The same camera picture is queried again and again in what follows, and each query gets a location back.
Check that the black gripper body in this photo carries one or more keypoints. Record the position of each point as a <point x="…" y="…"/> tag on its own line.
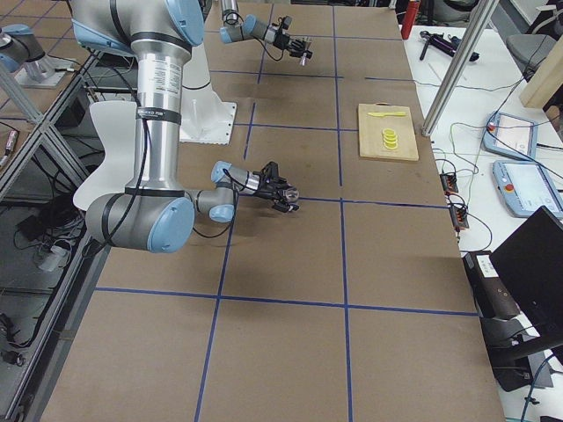
<point x="265" y="190"/>
<point x="281" y="40"/>

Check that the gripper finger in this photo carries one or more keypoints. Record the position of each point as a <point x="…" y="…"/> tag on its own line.
<point x="302" y="55"/>
<point x="284" y="206"/>
<point x="300" y="42"/>
<point x="282" y="191"/>

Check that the steel double jigger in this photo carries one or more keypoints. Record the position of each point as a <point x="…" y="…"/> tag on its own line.
<point x="303" y="63"/>

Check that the clear glass cup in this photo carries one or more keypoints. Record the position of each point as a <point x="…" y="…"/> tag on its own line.
<point x="291" y="194"/>

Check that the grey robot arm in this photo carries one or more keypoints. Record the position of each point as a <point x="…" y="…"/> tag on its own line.
<point x="134" y="199"/>
<point x="236" y="28"/>

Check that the yellow plastic knife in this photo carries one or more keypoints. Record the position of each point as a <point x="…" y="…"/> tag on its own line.
<point x="387" y="114"/>

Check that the bamboo cutting board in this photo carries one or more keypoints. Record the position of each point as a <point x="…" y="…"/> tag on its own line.
<point x="371" y="142"/>

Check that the brown paper table cover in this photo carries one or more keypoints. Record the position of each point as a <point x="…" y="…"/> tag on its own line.
<point x="354" y="308"/>

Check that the far blue teach pendant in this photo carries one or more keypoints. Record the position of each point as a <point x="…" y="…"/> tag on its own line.
<point x="511" y="136"/>

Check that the blue teach pendant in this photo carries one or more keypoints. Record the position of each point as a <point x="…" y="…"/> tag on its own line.
<point x="511" y="136"/>
<point x="525" y="187"/>

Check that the black box with label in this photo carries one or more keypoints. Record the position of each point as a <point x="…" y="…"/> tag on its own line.
<point x="491" y="295"/>

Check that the near blue teach pendant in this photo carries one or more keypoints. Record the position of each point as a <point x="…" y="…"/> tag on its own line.
<point x="525" y="187"/>

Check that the black computer monitor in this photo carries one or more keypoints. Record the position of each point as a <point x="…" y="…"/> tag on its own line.
<point x="529" y="263"/>

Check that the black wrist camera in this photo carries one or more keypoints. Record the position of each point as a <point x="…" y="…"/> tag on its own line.
<point x="285" y="23"/>
<point x="271" y="170"/>

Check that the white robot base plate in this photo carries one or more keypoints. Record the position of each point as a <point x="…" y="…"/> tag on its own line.
<point x="206" y="119"/>

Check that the aluminium frame post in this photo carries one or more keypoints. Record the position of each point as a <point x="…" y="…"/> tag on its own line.
<point x="478" y="22"/>

